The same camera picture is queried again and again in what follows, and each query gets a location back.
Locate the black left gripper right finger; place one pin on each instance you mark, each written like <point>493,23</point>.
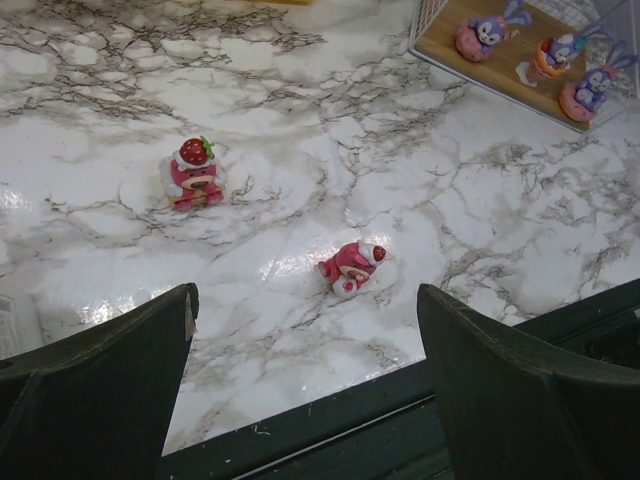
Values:
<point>536,400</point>

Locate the purple bunny cupcake figure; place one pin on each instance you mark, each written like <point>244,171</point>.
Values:
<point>553,57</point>

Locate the pink bear strawberry figure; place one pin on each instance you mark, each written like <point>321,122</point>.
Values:
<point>351,267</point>

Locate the purple bunny pink cake figure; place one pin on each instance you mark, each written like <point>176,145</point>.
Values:
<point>476,38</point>

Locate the pink strawberry cake figure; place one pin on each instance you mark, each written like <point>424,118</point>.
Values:
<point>192,176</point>

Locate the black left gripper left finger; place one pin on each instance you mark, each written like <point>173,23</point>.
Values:
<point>98,404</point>

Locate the white wire wooden shelf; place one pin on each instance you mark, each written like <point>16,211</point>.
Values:
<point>432,38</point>

